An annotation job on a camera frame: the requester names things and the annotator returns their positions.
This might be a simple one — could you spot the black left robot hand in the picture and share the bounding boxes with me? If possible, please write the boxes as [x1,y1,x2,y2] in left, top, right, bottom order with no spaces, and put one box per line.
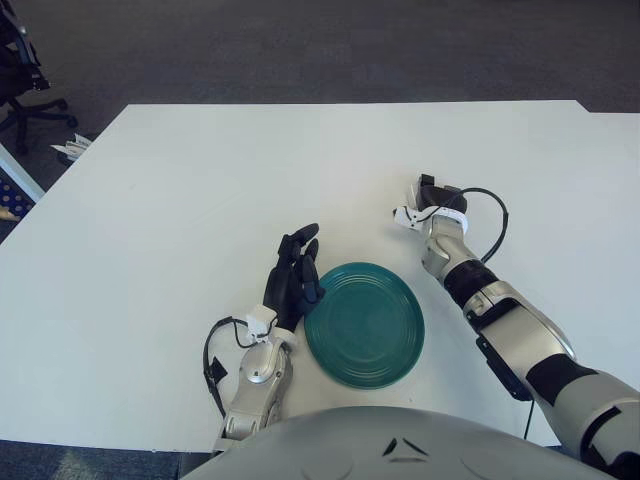
[262,223,326,334]

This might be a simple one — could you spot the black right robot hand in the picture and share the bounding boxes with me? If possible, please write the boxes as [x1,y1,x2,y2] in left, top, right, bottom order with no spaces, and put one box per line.
[413,173,470,212]

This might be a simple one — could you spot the green ribbed plate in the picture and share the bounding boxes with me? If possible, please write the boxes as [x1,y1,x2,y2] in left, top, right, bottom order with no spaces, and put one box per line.
[302,261,426,390]

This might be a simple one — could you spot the grey robot torso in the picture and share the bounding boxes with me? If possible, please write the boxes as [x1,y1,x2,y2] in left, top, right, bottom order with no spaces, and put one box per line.
[182,407,616,480]

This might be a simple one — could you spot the white paper leaflets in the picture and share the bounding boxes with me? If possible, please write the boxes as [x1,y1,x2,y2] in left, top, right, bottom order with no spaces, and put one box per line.
[49,133,91,161]

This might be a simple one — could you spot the blue dotted box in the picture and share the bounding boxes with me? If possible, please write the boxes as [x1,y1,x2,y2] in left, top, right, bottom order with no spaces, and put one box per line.
[0,169,37,221]

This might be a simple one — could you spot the black office chair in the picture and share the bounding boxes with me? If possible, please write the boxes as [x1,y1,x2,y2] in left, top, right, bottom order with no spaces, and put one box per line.
[0,0,79,155]

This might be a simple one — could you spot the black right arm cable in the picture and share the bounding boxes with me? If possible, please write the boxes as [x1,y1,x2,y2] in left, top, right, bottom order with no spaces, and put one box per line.
[462,187,536,440]

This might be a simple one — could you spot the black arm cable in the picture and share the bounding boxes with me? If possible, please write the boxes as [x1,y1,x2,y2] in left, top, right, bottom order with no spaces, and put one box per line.
[462,187,536,440]
[202,315,254,416]

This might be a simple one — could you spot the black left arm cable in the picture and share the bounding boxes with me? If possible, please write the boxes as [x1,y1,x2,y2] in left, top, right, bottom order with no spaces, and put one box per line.
[202,315,254,416]

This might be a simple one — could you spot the white furniture frame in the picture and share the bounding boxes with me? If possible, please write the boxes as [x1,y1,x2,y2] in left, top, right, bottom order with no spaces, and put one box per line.
[0,144,45,204]

